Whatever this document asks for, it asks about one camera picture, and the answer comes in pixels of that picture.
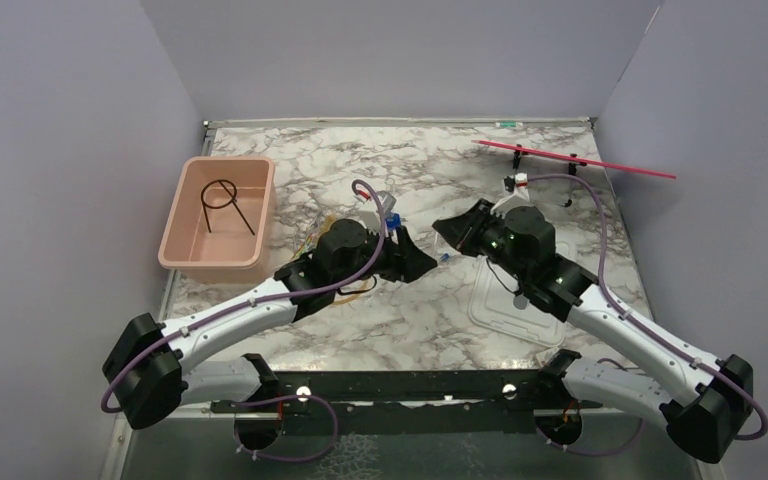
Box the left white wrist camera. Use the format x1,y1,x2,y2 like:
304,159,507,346
372,191,397,224

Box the metal scissors forceps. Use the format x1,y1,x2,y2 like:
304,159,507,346
292,225,321,259

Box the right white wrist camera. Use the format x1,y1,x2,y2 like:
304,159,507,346
491,173,531,217

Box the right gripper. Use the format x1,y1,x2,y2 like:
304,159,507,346
434,198,531,284

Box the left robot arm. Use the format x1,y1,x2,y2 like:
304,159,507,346
100,219,438,430

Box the clear plastic lid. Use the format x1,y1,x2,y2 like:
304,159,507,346
468,256,566,347

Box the pink plastic bin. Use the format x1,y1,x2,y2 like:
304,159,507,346
157,156,276,284

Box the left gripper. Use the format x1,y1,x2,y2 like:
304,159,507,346
333,222,437,289

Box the blue base graduated cylinder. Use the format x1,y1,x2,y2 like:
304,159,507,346
385,176,401,235

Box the amber rubber tubing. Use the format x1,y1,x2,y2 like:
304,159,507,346
307,213,377,307

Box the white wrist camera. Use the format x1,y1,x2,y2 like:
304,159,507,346
491,173,531,217
372,191,397,224

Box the black wire ring stand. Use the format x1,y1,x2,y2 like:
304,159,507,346
200,179,257,236

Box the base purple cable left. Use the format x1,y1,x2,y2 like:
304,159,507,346
232,396,340,464

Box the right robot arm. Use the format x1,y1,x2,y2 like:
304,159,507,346
432,199,756,463

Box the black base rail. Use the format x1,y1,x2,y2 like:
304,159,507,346
210,369,573,436

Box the red-edged glass shelf stand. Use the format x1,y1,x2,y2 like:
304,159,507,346
473,140,676,179

